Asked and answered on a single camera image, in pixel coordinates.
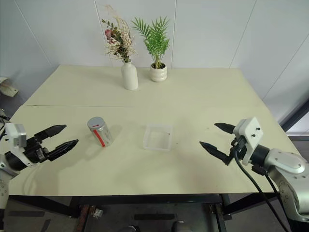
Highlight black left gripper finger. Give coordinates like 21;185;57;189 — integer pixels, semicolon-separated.
33;124;67;142
46;139;80;162

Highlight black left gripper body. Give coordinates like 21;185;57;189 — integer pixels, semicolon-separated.
23;136;53;165

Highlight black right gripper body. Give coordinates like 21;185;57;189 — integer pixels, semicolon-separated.
230;134;249;160

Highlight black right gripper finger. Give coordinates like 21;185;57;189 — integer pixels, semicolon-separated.
214;122;236;135
199;141;232;166

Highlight silver can with red stripe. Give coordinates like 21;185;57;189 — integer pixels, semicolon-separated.
89;122;114;147

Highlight clear plastic tray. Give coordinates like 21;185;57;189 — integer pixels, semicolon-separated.
142;123;174;152

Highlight dark rounded shape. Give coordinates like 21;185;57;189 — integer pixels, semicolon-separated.
172;221;189;232
120;224;143;232

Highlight white ribbed plant pot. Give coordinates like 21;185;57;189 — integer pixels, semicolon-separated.
149;62;168;82

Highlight white ceramic vase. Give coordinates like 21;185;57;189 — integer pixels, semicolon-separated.
121;60;139;91

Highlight dried flower bouquet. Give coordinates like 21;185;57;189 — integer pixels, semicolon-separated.
101;4;137;64

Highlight green palm plant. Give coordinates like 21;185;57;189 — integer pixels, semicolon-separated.
130;16;170;69

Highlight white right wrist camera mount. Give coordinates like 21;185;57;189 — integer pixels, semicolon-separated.
233;116;265;166

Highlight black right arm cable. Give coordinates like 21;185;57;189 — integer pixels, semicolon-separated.
252;165;287;208
232;145;290;232

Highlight white object with bracket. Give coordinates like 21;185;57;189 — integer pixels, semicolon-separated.
0;76;20;98

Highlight black metal table frame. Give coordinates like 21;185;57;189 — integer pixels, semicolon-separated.
6;192;282;222

